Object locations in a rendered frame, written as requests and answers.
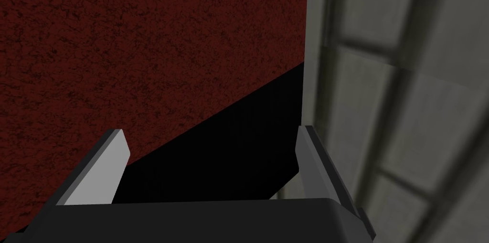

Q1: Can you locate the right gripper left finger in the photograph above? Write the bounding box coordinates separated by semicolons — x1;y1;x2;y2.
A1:
55;128;131;206

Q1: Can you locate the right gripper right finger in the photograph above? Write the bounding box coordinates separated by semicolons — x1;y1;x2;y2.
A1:
295;125;377;242

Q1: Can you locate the grey panelled door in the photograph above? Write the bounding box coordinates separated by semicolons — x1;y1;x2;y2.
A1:
320;0;489;243

